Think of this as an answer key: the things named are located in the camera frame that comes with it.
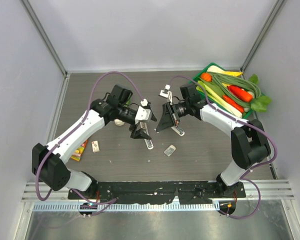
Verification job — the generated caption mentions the green lettuce leaf toy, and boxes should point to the green lettuce leaf toy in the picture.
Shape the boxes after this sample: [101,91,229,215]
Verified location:
[248,74,272,113]

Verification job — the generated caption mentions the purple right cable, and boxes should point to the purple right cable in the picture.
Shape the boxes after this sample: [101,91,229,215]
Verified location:
[166,75,278,219]

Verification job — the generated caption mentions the white stapler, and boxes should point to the white stapler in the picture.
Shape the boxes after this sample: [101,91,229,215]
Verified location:
[140,122,154,150]

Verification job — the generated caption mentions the staples box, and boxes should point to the staples box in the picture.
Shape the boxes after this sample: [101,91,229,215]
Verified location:
[91,140,100,153]

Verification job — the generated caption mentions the perforated cable duct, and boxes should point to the perforated cable duct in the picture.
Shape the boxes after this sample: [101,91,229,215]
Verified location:
[32,201,220,212]

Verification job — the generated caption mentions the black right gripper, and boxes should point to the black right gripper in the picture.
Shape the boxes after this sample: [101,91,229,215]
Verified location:
[156,100,190,133]

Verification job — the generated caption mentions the colourful snack packet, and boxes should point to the colourful snack packet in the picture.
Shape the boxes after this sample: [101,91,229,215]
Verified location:
[70,140,88,162]

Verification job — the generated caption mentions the green plastic tray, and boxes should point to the green plastic tray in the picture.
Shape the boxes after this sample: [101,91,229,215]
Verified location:
[193,63,255,119]

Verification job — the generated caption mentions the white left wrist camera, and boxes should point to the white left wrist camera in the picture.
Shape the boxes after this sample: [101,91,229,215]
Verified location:
[134,98,152,124]

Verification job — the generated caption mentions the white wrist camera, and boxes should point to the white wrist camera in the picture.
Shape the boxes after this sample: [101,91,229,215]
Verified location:
[134,98,152,124]
[159,84,173,104]

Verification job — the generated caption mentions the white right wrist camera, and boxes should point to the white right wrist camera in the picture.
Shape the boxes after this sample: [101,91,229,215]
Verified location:
[159,84,173,104]

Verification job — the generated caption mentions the yellow corn toy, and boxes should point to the yellow corn toy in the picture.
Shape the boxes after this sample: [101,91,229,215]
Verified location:
[222,71,243,77]

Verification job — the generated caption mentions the orange carrot toy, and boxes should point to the orange carrot toy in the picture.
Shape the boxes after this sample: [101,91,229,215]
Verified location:
[228,85,253,103]

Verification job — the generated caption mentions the orange pumpkin toy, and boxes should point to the orange pumpkin toy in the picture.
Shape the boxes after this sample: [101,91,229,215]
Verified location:
[200,72,212,82]

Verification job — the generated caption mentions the green long beans bundle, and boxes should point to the green long beans bundle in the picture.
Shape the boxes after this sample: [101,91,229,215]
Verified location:
[208,72,252,108]

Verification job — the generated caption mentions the red chili pepper toy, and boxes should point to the red chili pepper toy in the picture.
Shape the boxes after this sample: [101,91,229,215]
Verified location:
[222,95,245,114]

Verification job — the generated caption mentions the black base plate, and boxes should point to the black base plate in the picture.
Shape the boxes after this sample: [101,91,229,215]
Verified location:
[82,181,246,205]

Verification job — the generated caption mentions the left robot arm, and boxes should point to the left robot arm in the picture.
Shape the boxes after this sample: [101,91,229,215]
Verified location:
[31,84,157,200]

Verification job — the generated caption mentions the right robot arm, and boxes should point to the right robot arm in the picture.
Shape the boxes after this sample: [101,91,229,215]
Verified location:
[156,84,271,198]

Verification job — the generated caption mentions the white radish toy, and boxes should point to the white radish toy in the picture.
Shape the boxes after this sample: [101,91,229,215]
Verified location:
[206,65,225,74]

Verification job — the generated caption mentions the pale green leek toy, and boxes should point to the pale green leek toy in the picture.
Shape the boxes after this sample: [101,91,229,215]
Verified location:
[198,80,243,118]

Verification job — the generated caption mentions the staples tray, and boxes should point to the staples tray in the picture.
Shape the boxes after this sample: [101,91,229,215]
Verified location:
[164,145,176,157]

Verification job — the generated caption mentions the green bok choy toy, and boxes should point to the green bok choy toy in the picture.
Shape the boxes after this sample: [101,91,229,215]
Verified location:
[114,99,131,127]

